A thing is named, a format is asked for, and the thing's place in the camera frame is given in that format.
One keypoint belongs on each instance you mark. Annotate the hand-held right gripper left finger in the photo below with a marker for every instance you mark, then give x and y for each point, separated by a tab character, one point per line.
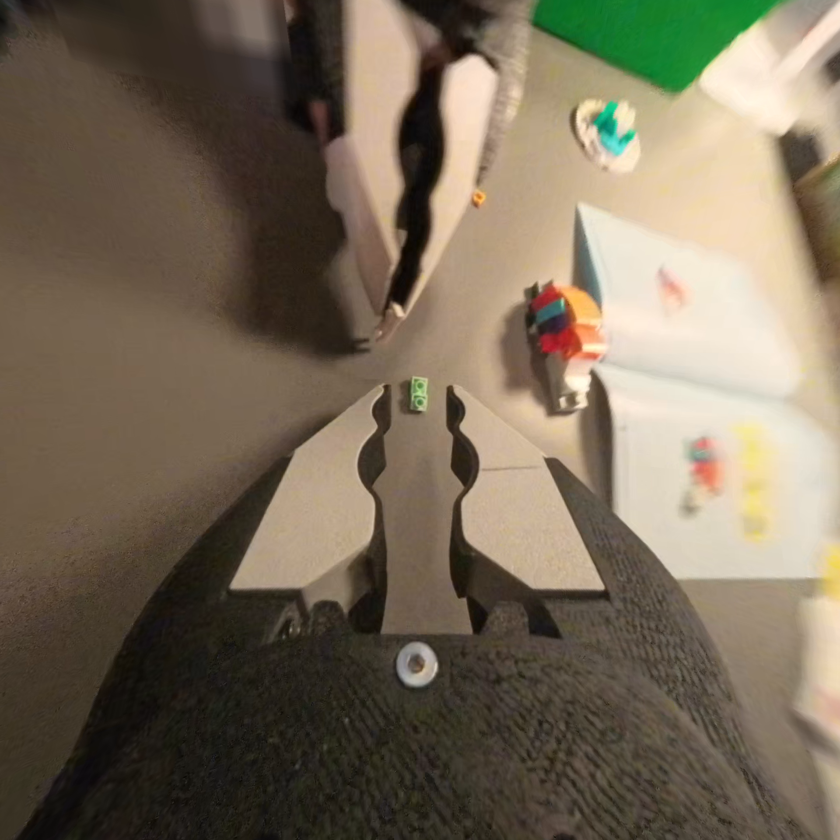
308	525

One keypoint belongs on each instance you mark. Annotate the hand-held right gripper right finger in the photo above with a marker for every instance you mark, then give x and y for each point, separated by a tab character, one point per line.
525	525

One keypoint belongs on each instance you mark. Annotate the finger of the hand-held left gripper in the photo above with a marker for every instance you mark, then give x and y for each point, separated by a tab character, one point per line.
367	164
466	131

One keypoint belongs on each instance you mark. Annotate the light green lego plate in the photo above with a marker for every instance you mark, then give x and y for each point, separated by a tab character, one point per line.
418	394

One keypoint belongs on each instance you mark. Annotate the round white lego base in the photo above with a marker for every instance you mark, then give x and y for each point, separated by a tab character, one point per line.
607	138

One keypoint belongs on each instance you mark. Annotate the orange and red lego model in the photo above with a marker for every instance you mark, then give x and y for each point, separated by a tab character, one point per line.
568	321

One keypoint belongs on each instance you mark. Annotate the colourful toy set box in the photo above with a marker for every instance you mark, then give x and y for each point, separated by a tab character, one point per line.
823	216

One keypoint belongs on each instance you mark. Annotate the green plastic bin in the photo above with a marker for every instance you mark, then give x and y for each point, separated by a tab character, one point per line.
643	39

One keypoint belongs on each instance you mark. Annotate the open instruction booklet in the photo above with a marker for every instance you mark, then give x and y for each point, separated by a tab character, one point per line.
689	394

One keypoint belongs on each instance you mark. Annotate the closed instruction leaflet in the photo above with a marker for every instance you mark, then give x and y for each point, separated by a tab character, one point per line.
820	656

